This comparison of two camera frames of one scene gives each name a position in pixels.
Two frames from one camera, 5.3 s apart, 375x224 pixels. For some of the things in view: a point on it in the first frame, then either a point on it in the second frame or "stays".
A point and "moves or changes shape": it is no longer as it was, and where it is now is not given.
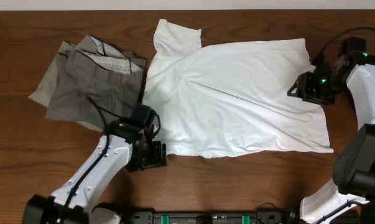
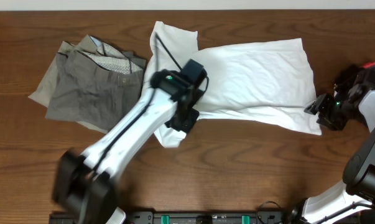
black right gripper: [304, 83] -> [321, 105]
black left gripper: [156, 155] -> [185, 117]
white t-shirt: [214, 101] moves or changes shape
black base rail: [263, 216] stays
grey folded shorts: [97, 87] stays
